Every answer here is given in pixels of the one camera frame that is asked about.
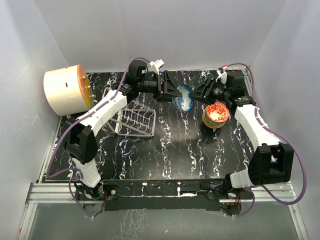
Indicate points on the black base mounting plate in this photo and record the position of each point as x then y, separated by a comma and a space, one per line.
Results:
206, 194

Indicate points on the orange leaf pattern bowl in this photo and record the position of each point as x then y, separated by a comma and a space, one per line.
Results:
214, 124

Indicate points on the green sprig pattern bowl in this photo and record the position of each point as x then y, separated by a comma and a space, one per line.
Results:
211, 122

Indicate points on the yellow sun pattern bowl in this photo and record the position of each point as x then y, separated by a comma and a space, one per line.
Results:
214, 127

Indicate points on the red flower striped bowl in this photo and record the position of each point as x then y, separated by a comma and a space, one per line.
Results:
217, 111

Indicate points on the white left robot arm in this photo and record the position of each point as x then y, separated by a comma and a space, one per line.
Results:
79, 140

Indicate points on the blue rose pattern bowl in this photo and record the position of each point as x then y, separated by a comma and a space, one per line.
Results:
185, 102

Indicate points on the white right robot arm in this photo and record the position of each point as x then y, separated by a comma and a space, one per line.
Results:
272, 159

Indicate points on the light green checkered bowl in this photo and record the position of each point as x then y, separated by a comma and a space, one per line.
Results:
206, 116

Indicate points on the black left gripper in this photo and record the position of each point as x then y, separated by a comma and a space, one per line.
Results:
169, 89

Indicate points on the white wire dish rack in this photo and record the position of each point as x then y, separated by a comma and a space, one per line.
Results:
134, 120

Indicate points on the white cylinder with orange lid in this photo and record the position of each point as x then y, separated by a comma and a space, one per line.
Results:
68, 90

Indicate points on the aluminium frame rail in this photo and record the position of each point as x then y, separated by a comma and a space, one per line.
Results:
59, 193

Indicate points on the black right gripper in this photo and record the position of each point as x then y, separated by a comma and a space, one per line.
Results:
201, 93

